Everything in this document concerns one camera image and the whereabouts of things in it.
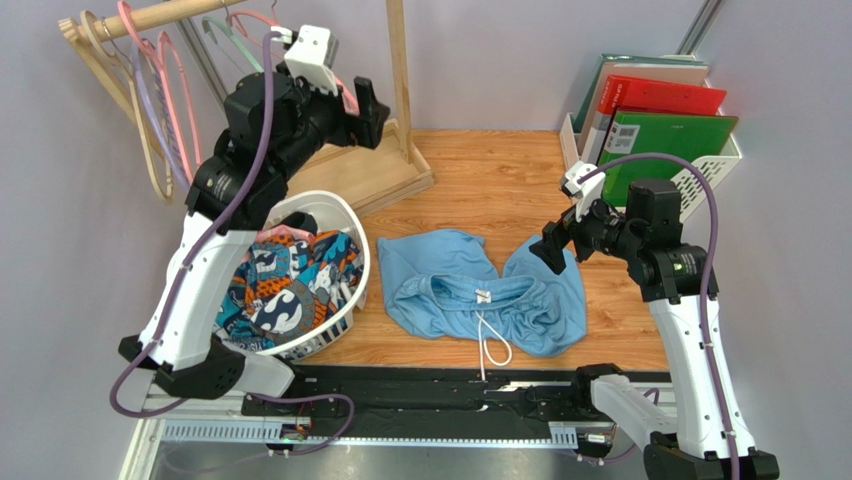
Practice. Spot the mint green hanger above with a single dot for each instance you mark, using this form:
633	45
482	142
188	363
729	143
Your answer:
224	39

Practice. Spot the white laundry basket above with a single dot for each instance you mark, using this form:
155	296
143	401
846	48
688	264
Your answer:
320	211

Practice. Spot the aluminium corner post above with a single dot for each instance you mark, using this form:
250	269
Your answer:
700	26
203	60

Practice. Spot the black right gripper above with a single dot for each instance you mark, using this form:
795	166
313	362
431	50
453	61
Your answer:
568	232

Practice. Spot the aluminium corner post right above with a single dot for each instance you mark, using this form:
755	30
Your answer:
700	26

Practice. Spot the red clip file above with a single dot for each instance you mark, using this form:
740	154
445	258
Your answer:
645	95

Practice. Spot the pink garment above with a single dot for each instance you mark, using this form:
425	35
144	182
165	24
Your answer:
284	230

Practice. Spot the patterned blue orange garment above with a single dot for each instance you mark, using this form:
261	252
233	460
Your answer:
285	288

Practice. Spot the pink hanger on rack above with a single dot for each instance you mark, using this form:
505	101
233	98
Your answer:
125	12

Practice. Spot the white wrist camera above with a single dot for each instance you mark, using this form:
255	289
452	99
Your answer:
583	183
311	54

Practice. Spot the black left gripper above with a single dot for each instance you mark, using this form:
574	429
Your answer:
367	127

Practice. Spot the lilac hanger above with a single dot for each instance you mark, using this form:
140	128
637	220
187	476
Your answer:
151	73

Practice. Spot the aluminium corner post left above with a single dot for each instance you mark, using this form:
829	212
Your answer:
203	60

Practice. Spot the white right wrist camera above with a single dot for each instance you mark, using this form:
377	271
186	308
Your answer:
583	183

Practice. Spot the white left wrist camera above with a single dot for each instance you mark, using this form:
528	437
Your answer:
311	54

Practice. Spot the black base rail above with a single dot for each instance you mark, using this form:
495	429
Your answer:
383	403

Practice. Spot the wooden clothes rack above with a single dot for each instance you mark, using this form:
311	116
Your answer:
369	180

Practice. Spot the light blue shorts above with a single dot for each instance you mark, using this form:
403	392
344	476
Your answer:
442	283

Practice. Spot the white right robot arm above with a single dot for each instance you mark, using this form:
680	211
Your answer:
707	438

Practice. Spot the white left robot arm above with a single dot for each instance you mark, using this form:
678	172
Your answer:
275	124

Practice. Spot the beige wooden hanger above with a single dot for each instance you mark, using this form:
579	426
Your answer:
159	170

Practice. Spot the beige folder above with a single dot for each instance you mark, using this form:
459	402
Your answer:
692	74

